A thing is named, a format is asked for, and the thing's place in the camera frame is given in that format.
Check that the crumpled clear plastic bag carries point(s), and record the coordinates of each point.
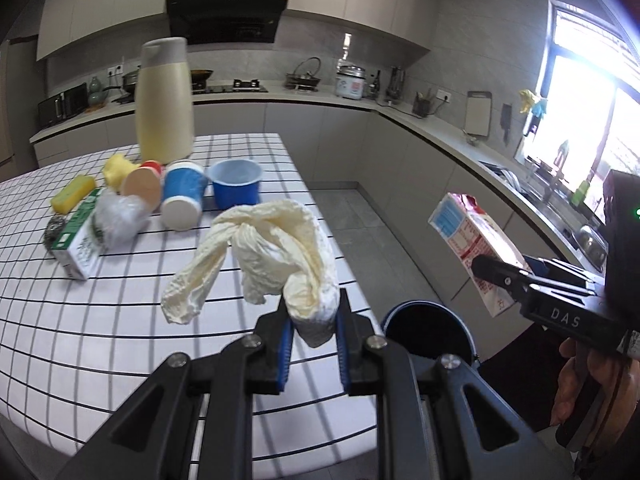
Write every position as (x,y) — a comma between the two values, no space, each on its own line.
(120,220)

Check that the black gas stove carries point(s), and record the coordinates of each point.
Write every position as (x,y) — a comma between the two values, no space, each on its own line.
(240,87)

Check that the black range hood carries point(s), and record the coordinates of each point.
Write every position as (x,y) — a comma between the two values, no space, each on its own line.
(225,15)

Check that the steel wool scrubber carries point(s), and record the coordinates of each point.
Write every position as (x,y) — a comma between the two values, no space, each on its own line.
(52,232)

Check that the green ceramic vase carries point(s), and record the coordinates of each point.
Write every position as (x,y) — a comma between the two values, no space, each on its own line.
(95,92)

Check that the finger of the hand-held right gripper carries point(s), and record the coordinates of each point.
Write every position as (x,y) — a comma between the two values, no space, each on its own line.
(500,275)
(560,274)

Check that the white checked tablecloth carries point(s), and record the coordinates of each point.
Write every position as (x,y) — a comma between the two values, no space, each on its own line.
(125,320)

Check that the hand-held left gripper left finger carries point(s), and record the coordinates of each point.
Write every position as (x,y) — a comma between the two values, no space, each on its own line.
(284,355)

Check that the white rice cooker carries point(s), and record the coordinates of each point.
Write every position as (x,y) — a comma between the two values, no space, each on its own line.
(350,84)

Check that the yellow rubber glove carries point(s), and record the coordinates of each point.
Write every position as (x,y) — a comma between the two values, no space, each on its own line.
(526,100)

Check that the dark glass bottle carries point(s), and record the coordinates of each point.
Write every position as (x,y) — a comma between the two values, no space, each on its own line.
(376,87)

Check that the white cutting board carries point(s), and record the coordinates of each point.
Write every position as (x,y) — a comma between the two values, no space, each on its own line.
(477,115)

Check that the black microwave oven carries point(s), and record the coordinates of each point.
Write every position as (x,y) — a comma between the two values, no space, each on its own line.
(62,106)

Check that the kitchen window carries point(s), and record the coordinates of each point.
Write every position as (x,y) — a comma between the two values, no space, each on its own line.
(580,100)

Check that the dark utensil holder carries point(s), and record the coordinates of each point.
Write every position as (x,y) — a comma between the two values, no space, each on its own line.
(422,106)

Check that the green dish soap bottle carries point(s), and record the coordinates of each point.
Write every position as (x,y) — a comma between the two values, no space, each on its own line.
(580,194)

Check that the metal knife holder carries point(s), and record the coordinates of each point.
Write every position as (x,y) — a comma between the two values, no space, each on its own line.
(394,87)

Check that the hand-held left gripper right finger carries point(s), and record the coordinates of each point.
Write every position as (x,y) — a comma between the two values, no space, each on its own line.
(342,350)

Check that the cream thermos jug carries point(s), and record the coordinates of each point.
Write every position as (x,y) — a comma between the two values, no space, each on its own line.
(165,105)

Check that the blue plastic bowl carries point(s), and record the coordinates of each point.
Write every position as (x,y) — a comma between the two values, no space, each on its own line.
(235,182)

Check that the cream paper towel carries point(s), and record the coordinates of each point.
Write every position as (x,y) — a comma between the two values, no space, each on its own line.
(280,245)

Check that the blue rubber glove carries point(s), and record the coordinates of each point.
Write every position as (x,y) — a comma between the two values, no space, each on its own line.
(539,108)

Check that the yellow cloth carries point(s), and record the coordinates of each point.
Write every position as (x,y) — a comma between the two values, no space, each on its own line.
(117,169)

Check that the grey kitchen counter cabinets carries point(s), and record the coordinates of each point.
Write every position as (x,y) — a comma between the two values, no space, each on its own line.
(390,160)

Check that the blue and white paper cup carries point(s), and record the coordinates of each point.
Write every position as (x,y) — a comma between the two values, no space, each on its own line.
(182,195)

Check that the red and white milk carton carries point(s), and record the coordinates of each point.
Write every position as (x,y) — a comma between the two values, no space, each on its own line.
(465,232)

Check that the person's right hand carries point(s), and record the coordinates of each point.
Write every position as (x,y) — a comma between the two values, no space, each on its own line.
(567,385)

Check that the black cleaver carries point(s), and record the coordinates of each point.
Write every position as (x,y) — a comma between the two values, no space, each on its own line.
(506,122)

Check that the green and white drink carton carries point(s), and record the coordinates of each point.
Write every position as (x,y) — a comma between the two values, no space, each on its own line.
(75,240)

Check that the metal faucet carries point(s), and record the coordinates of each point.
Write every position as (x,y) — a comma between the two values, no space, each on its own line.
(552,182)

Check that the black wok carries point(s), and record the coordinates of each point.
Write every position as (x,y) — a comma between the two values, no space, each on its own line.
(201,76)

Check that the yellow sponge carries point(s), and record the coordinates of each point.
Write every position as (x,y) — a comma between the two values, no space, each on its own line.
(72,194)

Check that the small dark pot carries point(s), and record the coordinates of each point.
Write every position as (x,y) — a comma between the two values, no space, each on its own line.
(130,81)

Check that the red paper cup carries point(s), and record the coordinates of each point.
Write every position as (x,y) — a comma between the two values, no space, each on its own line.
(141,185)

